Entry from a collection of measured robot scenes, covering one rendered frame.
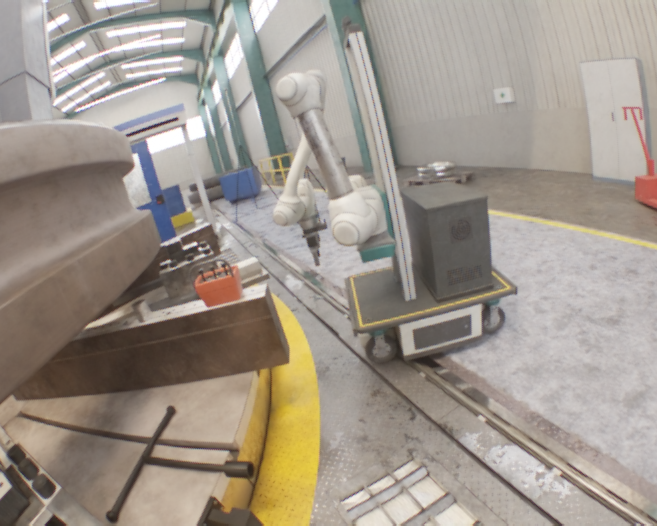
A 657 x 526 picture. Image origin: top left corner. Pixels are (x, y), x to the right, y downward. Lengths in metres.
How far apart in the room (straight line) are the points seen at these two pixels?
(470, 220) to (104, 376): 2.13
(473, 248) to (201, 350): 1.44
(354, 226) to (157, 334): 1.05
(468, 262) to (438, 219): 0.29
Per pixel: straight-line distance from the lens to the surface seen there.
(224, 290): 1.48
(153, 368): 1.84
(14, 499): 1.12
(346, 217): 1.30
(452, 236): 1.70
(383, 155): 1.64
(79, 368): 2.15
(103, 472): 1.65
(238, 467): 1.22
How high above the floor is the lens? 1.25
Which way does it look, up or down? 21 degrees down
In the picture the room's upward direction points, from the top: 14 degrees counter-clockwise
